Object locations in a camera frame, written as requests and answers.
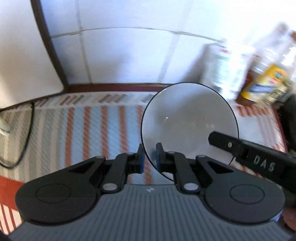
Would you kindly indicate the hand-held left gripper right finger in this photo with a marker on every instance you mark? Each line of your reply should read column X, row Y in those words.
column 158, row 157

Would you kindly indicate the oil bottle with yellow label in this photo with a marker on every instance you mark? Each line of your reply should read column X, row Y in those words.
column 266, row 81

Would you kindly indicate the clear vinegar bottle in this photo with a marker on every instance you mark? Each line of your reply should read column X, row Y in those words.
column 285, row 88

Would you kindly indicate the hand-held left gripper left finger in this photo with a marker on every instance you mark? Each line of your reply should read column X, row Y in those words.
column 141, row 162

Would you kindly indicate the white bowl with dark rim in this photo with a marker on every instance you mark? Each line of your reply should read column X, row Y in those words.
column 185, row 115

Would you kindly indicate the white appliance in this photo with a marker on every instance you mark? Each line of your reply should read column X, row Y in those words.
column 20, row 58

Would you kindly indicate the striped table mat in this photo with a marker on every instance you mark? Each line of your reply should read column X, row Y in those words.
column 92, row 129

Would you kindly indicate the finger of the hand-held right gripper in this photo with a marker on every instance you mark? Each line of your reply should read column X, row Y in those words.
column 254, row 157

